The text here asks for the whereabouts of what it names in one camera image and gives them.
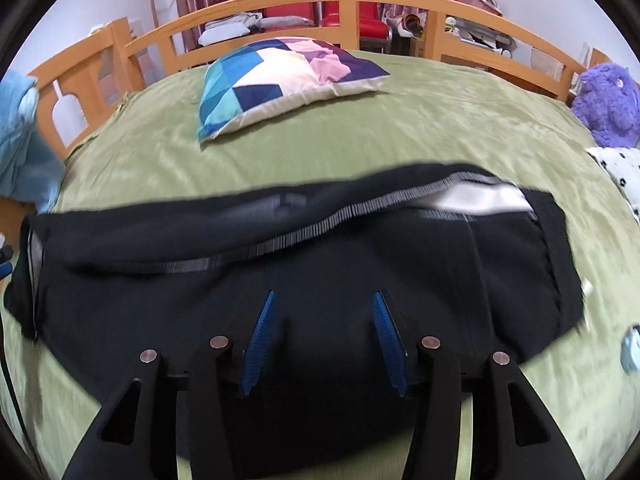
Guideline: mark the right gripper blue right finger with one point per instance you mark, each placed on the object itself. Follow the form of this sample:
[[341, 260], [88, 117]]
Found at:
[[514, 436]]

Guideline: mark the light blue plush blanket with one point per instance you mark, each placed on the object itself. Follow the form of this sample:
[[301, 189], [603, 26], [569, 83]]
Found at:
[[31, 172]]

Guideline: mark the small light blue case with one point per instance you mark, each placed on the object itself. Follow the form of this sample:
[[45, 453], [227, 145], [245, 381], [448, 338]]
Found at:
[[630, 349]]

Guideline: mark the colourful geometric pillow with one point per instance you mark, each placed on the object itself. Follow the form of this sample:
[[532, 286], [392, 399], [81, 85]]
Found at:
[[269, 78]]

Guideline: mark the black pants with white stripe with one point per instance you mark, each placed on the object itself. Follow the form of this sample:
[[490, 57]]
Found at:
[[465, 256]]

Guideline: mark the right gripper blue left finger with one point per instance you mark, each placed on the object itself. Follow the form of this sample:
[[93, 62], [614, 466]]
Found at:
[[134, 434]]

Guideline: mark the white black-flower pillow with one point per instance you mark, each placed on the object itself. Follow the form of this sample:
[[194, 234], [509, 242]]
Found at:
[[623, 167]]

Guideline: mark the left red chair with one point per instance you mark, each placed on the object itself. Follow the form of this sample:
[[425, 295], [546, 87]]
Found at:
[[291, 15]]

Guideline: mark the green fleece bed blanket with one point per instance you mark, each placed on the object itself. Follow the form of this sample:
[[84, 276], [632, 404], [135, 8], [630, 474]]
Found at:
[[426, 112]]

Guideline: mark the purple plush toy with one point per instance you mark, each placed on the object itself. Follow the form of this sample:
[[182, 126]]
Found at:
[[607, 103]]

